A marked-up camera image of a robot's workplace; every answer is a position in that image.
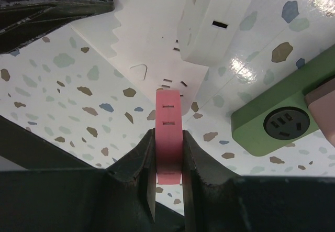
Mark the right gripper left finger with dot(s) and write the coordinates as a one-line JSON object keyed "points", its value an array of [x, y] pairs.
{"points": [[55, 191]]}

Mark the beige pink plug adapter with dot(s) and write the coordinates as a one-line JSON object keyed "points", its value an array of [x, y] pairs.
{"points": [[320, 103]]}

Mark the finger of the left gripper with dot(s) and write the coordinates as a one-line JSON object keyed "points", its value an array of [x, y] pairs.
{"points": [[25, 21]]}

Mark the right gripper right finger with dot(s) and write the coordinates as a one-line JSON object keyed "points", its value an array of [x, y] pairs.
{"points": [[217, 199]]}

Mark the white plug adapter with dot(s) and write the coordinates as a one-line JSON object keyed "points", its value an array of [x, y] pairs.
{"points": [[207, 27]]}

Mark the green power strip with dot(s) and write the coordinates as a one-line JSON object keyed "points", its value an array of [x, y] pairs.
{"points": [[280, 115]]}

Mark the white triangular power strip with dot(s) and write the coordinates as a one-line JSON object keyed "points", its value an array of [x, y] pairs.
{"points": [[139, 39]]}

